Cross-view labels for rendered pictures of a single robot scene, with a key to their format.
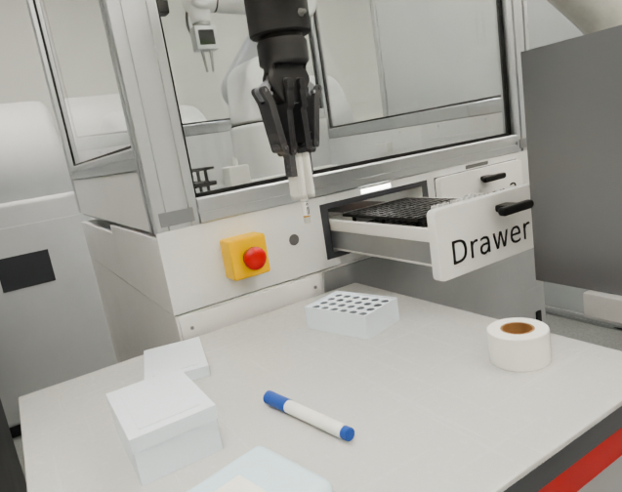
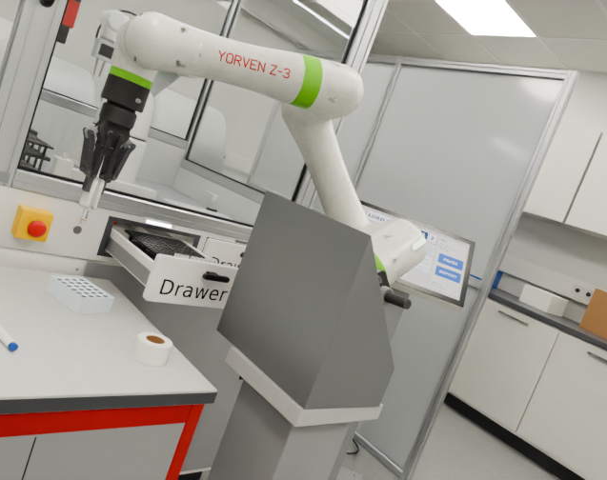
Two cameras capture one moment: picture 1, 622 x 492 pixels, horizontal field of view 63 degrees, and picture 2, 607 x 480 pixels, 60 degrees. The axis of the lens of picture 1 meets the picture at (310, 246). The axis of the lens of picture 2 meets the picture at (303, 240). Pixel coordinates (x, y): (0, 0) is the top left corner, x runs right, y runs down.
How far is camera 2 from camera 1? 0.50 m
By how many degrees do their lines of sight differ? 15
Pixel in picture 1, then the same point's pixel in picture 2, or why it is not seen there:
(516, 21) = not seen: hidden behind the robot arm
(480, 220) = (192, 275)
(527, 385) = (136, 369)
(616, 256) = (252, 331)
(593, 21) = (322, 194)
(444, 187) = (211, 247)
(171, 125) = (24, 114)
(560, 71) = (275, 213)
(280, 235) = (68, 222)
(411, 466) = (33, 372)
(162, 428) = not seen: outside the picture
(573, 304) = not seen: hidden behind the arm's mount
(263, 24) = (110, 95)
